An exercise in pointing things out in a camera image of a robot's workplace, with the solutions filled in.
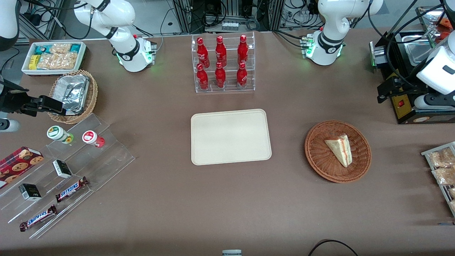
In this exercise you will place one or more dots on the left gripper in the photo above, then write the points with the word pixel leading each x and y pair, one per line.
pixel 406 88

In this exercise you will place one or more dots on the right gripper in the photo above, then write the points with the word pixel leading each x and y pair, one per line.
pixel 10 100

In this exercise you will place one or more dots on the triangle sandwich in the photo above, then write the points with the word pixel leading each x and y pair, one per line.
pixel 341 149

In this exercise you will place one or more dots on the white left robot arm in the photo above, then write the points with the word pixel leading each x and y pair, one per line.
pixel 330 21

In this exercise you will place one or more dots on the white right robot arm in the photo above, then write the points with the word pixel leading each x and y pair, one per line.
pixel 121 17

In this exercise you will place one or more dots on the oval tan wicker basket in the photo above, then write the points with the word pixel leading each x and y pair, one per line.
pixel 91 96

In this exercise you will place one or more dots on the grey metal snack tray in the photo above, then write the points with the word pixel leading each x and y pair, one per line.
pixel 426 153

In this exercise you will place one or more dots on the round brown wicker basket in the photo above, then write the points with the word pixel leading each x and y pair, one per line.
pixel 320 156

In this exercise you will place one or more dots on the cream plastic tray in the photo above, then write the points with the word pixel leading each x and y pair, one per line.
pixel 231 137

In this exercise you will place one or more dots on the black food warmer cabinet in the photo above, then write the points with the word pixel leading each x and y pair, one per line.
pixel 401 106

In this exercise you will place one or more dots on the silver foil container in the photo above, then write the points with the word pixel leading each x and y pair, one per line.
pixel 73 92

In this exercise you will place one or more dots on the green lid cup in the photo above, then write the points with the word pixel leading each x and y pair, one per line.
pixel 55 132

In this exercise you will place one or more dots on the white plastic snack bin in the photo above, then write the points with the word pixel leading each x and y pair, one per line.
pixel 49 72

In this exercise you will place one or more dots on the red lid cup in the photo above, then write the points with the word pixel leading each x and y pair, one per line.
pixel 89 136

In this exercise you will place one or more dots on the large clear cracker bag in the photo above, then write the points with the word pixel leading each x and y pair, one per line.
pixel 57 61

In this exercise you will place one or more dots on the yellow snack packet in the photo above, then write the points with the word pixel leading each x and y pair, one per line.
pixel 33 62

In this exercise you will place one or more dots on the small clear cracker bag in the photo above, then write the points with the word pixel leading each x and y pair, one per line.
pixel 60 48

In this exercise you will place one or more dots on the teal snack packet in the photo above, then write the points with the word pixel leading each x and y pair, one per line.
pixel 75 48
pixel 41 49

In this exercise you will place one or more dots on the small black box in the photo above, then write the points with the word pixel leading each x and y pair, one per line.
pixel 62 169
pixel 30 192

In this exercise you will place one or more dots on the red plaid cookie box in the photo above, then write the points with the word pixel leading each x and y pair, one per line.
pixel 17 165

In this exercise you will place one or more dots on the clear acrylic step stand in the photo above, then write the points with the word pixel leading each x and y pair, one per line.
pixel 113 156

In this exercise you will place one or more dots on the Snickers chocolate bar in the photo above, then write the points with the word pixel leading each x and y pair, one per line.
pixel 37 218
pixel 71 189

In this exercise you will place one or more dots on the clear bag of crackers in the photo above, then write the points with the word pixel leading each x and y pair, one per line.
pixel 453 207
pixel 452 193
pixel 440 158
pixel 444 176

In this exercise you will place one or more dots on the red cola bottle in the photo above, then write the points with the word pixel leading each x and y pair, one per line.
pixel 241 76
pixel 202 78
pixel 220 53
pixel 201 53
pixel 220 76
pixel 242 51

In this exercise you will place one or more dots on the clear acrylic bottle rack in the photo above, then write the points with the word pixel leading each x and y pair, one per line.
pixel 229 89

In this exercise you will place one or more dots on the white power strip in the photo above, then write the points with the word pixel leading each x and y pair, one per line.
pixel 230 26

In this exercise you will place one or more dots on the small grey device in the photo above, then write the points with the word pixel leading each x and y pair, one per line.
pixel 231 253

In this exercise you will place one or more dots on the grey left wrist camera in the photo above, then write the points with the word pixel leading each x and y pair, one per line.
pixel 423 102

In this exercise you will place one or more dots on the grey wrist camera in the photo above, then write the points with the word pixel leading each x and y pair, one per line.
pixel 423 102
pixel 9 125

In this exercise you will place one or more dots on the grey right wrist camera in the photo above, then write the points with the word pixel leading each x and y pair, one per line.
pixel 9 125

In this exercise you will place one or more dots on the aluminium frame post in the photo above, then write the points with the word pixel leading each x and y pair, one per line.
pixel 183 17
pixel 273 16

